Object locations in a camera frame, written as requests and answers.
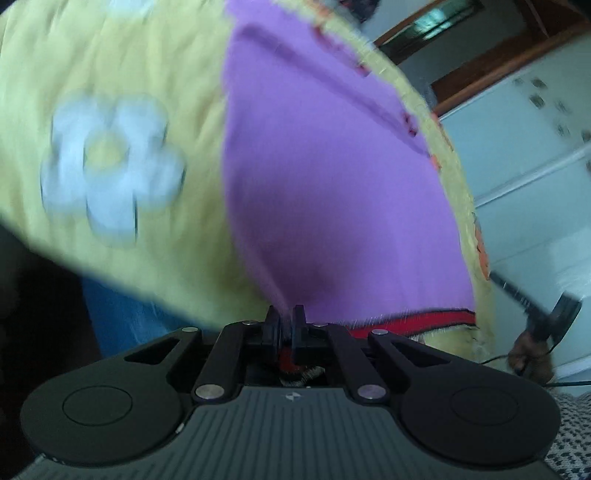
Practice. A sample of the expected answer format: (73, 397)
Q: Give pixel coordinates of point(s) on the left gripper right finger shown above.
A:
(331, 345)

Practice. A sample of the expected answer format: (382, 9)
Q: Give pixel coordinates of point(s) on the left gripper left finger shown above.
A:
(246, 352)

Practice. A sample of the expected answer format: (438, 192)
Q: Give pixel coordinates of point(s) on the purple sweater red trim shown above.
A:
(334, 199)

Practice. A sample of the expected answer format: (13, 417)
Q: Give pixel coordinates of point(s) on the operator hand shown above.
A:
(531, 359)

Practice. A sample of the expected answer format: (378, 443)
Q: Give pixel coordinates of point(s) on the checkered laundry basket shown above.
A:
(570, 453)

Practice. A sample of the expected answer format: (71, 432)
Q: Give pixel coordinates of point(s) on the yellow carrot print bedsheet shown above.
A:
(112, 127)

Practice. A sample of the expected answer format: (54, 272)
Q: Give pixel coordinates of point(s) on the wooden door frame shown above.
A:
(452, 51)

